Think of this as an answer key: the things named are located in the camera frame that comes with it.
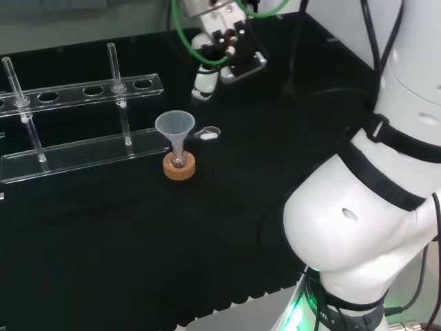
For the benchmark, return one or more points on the clear acrylic funnel stand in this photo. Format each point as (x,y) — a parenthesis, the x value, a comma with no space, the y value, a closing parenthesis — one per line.
(86,151)

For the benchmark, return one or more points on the translucent plastic funnel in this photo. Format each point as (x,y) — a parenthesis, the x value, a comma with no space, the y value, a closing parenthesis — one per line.
(174,122)

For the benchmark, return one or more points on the grey metal base plate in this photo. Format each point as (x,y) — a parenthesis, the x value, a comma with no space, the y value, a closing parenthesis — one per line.
(241,312)

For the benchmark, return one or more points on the black bench cloth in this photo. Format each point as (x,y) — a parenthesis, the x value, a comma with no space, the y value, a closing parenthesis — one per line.
(138,241)

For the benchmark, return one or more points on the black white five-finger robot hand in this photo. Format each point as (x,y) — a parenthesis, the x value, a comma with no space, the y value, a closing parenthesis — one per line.
(220,24)

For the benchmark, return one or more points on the grey tape strip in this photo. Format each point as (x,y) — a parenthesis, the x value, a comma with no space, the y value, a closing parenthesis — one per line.
(333,39)

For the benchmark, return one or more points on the small round-bottom glass flask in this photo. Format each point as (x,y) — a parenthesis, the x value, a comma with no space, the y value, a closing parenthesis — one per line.
(178,162)

